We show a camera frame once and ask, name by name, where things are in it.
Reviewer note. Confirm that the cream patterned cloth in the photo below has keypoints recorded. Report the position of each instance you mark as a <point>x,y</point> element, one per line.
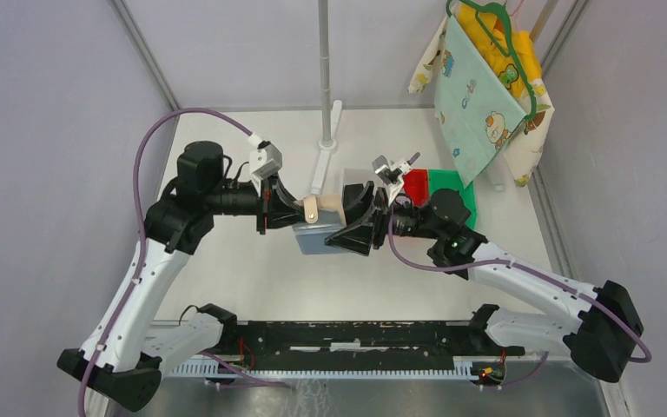
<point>523,151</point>

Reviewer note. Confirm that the red plastic bin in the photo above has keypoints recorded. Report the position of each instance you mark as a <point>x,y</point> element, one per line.
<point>416,186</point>

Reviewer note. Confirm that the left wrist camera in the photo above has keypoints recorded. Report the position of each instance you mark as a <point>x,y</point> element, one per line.
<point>265,161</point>

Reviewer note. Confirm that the green clothes hanger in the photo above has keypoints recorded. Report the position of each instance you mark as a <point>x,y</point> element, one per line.
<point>452,9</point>

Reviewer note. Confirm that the beige card holder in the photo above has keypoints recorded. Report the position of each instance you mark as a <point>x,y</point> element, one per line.
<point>314,205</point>

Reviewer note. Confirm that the white stand base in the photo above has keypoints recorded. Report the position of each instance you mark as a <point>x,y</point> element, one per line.
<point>325,149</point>

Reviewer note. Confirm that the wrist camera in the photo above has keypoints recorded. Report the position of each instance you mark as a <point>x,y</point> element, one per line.
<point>391,173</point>
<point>265,161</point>

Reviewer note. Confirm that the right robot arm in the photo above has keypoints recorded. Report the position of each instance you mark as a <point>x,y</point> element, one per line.
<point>598,328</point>

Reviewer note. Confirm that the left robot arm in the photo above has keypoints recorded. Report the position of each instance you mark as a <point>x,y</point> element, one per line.
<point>117,360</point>

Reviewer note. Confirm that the green plastic bin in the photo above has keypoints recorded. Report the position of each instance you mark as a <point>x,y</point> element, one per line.
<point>450,179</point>

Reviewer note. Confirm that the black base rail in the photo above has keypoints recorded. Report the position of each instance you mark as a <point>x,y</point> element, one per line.
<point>354,345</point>

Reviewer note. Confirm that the yellow cloth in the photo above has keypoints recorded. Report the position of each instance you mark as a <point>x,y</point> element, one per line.
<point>506,49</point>

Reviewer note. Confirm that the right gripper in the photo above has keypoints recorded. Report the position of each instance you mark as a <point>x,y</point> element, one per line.
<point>357,238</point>

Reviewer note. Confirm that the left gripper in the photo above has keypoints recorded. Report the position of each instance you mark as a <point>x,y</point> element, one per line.
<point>276,219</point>

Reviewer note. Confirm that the mint cartoon cloth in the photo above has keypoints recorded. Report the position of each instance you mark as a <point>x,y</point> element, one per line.
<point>476,112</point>

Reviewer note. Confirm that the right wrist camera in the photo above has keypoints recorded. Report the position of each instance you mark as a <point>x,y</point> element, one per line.
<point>391,173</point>

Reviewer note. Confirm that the white cable duct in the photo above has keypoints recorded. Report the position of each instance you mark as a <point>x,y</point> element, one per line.
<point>199,367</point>

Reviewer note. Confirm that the grey stand pole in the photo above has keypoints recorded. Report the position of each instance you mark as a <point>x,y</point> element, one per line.
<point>323,20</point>

